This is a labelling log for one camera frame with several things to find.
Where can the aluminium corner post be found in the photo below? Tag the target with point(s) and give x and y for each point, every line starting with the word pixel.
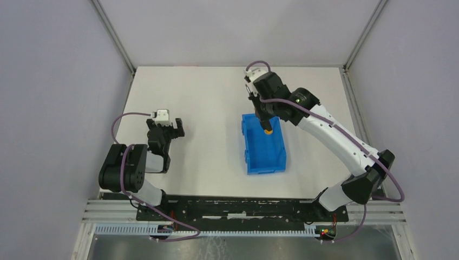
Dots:
pixel 365 33
pixel 109 28

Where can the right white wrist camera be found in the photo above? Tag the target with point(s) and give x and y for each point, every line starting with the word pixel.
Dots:
pixel 253 74

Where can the blue plastic bin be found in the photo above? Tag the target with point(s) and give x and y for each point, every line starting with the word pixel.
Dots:
pixel 264 153

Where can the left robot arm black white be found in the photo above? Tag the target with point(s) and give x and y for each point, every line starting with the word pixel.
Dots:
pixel 124 171

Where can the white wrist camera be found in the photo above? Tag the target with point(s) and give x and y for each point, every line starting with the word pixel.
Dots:
pixel 253 74
pixel 161 117

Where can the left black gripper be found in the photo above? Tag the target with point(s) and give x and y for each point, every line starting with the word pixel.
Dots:
pixel 166 131

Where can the white slotted cable duct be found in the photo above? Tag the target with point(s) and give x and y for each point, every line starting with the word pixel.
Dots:
pixel 157 230

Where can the left aluminium corner post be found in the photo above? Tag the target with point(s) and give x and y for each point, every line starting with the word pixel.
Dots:
pixel 109 28

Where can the orange black screwdriver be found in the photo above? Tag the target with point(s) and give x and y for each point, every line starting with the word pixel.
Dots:
pixel 266 126

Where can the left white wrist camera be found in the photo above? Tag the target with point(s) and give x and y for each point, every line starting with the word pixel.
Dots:
pixel 161 117

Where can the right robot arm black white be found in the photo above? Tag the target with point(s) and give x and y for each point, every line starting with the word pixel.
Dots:
pixel 367 166

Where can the right aluminium side rail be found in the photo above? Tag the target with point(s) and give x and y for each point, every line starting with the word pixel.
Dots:
pixel 355 110

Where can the aluminium front frame rail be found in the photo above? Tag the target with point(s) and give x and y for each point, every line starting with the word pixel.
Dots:
pixel 120 211

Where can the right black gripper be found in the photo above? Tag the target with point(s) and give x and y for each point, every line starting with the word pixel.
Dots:
pixel 261 115

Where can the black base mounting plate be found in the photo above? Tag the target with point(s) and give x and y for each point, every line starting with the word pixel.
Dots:
pixel 207 213

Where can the right aluminium corner post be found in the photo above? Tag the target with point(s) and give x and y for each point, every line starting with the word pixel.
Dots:
pixel 365 33

